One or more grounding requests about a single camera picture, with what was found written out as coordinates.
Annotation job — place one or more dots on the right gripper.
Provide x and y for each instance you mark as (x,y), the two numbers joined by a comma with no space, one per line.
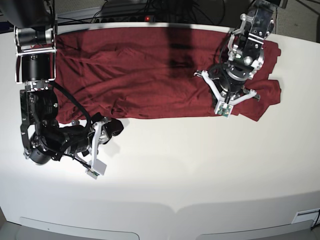
(104,129)

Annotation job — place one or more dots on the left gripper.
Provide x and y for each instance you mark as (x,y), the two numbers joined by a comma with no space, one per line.
(224,85)

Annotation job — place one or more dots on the red long-sleeve T-shirt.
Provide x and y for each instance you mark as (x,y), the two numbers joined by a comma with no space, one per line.
(139,72)

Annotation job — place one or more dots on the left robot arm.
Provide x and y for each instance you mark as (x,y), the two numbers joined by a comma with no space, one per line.
(242,54)

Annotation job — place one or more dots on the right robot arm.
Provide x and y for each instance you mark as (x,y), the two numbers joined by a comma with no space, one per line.
(35,30)

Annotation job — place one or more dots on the white power strip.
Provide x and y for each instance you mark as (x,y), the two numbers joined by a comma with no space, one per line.
(134,18)

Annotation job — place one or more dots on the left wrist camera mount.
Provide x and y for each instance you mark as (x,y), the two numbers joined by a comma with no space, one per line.
(225,105)

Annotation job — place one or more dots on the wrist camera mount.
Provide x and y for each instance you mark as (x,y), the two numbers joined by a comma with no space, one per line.
(94,167)
(225,105)

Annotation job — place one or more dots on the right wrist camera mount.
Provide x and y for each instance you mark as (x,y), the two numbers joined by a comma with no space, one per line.
(94,167)

